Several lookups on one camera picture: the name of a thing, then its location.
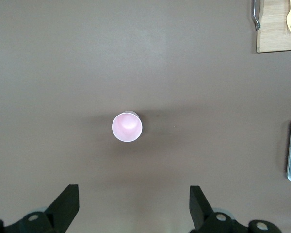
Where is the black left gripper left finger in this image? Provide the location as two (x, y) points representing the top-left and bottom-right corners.
(0, 184), (80, 233)

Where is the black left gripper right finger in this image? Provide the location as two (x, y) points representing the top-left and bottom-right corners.
(189, 185), (282, 233)

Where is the pink plastic cup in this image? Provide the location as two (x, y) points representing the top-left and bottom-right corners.
(112, 110), (143, 143)

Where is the brown table cover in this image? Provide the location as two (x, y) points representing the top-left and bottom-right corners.
(0, 0), (291, 233)

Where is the wooden cutting board metal handle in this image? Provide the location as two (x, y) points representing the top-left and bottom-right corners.
(252, 0), (291, 54)

